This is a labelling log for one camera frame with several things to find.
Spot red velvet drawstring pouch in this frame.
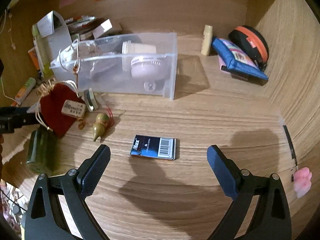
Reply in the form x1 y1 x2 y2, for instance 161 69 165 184
36 78 85 138

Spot dark green pump bottle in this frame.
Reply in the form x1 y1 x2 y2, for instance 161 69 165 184
26 126 57 176

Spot white eraser block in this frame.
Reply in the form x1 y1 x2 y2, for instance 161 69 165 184
61 100 86 119

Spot green white small block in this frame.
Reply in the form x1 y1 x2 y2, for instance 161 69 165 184
83 88 99 112

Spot white drawstring pouch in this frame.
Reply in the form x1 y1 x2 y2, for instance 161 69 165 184
51 38 118 79

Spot blue staples box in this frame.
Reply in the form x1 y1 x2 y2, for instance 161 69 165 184
130 135 176 160

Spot pink lidded jar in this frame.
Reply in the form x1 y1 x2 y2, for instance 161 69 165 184
131 56 168 80

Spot person right hand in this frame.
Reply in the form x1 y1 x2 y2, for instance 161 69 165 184
293 167 312 198

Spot green orange tube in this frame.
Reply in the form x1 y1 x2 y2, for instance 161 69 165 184
15 77 36 105

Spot orange booklet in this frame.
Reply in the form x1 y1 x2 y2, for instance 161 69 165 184
28 47 40 71

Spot white standing paper folder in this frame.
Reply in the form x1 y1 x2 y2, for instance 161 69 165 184
37 11 72 60

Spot stack of booklets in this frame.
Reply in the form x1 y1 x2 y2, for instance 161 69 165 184
65 15 104 41

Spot pink white small box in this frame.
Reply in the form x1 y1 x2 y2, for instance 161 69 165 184
92 19 113 38

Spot clear plastic storage bin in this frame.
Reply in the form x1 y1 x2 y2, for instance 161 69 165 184
56 33 177 100

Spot blue patchwork pouch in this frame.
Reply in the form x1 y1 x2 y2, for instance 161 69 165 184
212 37 268 81

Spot black orange round case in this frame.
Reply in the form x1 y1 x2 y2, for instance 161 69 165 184
228 25 269 71

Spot cream small lotion bottle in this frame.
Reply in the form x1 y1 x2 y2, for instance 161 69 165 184
201 24 213 56

